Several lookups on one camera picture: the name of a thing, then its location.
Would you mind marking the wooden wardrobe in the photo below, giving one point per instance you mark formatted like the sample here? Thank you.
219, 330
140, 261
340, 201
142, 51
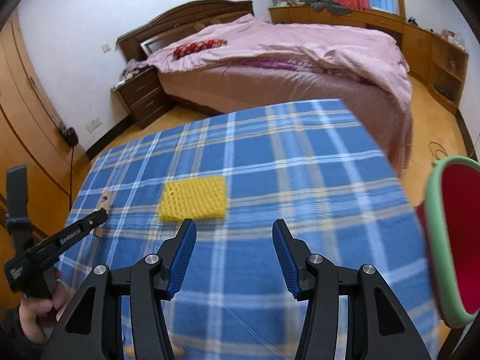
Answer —
26, 120

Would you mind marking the long wooden cabinet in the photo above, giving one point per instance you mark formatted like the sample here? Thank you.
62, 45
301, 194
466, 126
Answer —
416, 43

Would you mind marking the white wall switch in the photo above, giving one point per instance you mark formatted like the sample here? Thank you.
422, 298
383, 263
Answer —
107, 47

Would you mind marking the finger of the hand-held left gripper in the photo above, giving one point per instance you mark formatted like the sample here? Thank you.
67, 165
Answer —
88, 224

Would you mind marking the small black device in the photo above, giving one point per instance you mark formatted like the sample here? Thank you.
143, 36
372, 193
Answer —
412, 20

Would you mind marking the yellow foam mesh net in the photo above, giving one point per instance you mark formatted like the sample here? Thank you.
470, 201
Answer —
193, 198

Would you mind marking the dark wooden headboard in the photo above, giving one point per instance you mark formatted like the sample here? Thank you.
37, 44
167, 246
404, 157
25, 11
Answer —
180, 22

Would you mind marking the dark wooden nightstand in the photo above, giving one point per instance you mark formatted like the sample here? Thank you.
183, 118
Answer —
144, 99

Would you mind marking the red bin with green rim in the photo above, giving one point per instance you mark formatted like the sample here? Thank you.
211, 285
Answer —
461, 240

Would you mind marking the pile of cloth items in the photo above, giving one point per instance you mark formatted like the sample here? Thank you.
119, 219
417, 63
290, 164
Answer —
129, 72

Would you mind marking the person's left hand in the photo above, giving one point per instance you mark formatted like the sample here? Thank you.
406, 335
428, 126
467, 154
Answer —
35, 318

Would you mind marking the drinking glass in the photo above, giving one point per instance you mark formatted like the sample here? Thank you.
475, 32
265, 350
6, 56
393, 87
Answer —
452, 65

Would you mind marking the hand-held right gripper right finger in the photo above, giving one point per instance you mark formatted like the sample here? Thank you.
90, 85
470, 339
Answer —
287, 262

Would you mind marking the dark grey clothes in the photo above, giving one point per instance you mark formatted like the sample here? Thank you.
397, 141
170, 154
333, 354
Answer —
327, 5

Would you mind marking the red patterned pillow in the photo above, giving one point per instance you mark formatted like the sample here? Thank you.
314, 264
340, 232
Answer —
200, 48

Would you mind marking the blue plaid cloth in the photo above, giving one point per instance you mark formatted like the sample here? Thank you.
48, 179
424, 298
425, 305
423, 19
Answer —
281, 180

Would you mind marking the mauve bedspread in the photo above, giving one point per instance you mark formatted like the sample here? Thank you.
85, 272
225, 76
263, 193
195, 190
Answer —
281, 86

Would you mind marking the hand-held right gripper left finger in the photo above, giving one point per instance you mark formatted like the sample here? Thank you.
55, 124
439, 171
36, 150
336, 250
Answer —
182, 262

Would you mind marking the row of books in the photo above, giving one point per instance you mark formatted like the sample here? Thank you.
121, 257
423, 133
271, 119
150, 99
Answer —
283, 0

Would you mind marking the white wall socket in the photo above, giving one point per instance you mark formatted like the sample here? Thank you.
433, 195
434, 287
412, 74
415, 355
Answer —
94, 124

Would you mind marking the white and red containers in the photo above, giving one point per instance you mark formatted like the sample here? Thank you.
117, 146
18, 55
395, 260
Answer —
454, 37

